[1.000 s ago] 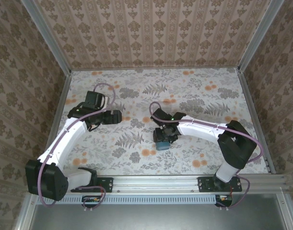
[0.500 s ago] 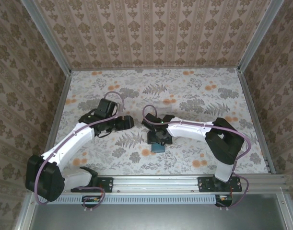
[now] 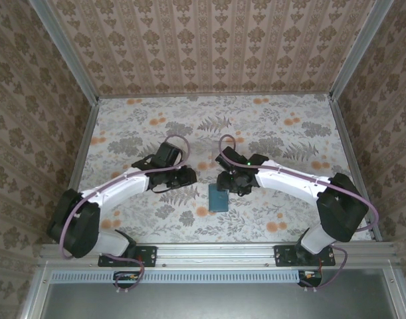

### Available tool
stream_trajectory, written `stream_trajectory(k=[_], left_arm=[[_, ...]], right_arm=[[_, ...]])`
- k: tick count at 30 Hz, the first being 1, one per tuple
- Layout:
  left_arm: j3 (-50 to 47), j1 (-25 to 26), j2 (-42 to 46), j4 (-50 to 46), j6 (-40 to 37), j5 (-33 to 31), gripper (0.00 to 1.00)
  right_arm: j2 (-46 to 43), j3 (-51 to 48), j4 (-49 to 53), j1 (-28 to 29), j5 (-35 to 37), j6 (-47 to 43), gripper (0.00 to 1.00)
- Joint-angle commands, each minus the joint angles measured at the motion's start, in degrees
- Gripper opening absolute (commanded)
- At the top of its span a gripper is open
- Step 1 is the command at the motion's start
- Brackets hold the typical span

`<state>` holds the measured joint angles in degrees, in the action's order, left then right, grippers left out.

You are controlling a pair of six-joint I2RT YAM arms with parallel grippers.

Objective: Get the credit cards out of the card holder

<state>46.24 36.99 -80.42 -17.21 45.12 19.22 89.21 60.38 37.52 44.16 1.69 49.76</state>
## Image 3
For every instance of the teal card holder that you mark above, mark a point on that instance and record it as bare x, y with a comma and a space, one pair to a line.
219, 201

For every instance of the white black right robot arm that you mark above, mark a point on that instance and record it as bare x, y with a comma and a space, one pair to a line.
289, 179

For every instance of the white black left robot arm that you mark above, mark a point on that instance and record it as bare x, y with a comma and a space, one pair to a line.
123, 187

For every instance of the black wiring connector box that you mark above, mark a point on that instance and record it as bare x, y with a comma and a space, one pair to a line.
309, 277
126, 277

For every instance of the grey metal panel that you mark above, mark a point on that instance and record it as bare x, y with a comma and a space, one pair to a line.
206, 302

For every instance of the long aluminium base rail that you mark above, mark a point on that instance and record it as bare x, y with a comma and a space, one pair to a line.
216, 252

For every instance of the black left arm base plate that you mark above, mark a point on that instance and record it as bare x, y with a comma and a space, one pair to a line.
149, 257

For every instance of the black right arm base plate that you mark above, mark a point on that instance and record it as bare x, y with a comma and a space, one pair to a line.
282, 257

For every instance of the aluminium side rail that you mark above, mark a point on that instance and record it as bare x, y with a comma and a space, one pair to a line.
86, 139
347, 139

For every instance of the aluminium frame post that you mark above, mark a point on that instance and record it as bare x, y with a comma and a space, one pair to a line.
360, 50
69, 56

